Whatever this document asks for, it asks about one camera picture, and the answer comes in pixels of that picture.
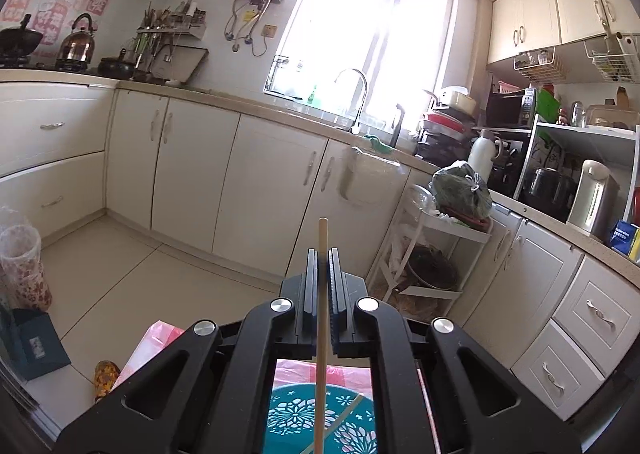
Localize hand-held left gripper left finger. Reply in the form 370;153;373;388
52;248;319;454

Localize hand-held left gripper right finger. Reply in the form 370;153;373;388
327;247;584;454

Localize wooden chopstick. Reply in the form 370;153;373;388
300;394;362;454
312;217;330;454

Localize teal perforated utensil holder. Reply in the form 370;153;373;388
262;376;381;454

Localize white rolling cart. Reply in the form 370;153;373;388
370;184;493;320

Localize clear plastic bag on cabinet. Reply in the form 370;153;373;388
341;144;408;207

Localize green cloth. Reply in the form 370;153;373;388
363;134;394;153

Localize cream base cabinet with doors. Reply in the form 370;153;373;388
105;89;436;280

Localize bag of green vegetables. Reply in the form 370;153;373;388
430;160;493;220

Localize pink checkered plastic tablecloth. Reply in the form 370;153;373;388
112;319;441;454

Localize black tap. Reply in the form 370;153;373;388
390;104;406;148

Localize stack of dishes and pots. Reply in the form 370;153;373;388
415;86;478;167

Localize white thermos jug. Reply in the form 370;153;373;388
467;130;502;183

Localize chrome sink faucet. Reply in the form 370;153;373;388
334;68;369;136

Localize cream cabinet beside cart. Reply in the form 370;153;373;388
450;204;640;422

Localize yellow floral slipper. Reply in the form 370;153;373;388
94;360;121;402

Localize black rice cooker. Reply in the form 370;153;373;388
525;166;576;207

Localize black microwave oven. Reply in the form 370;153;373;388
486;88;538;129

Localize leaning cutting board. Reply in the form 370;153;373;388
150;46;209;84

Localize kitchen window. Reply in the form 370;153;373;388
265;0;458;132

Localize white electric water boiler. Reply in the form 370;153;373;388
567;159;621;241

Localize dark teal dustpan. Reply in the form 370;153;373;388
0;306;72;381

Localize green plastic container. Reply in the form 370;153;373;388
537;84;563;124

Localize floral waste bin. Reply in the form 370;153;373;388
0;224;53;312

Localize blue carton box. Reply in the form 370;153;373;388
609;220;640;261

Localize cream drawer cabinet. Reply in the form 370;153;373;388
0;81;118;241

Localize white countertop shelf rack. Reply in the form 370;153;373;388
515;114;640;235

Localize black cooking pot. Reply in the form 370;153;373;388
97;49;136;80

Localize steel kettle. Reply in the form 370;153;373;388
55;13;97;68

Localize black wok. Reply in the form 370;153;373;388
0;14;45;57

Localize wall utensil rack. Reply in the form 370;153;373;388
132;0;207;72

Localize small white wire basket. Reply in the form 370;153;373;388
512;46;568;85

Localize dark sliding door frame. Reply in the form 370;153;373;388
0;359;51;437

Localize cream wall cabinet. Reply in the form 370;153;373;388
487;0;640;67

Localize large white wire basket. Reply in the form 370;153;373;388
584;31;640;84

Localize pink wall stickers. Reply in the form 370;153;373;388
0;0;112;46

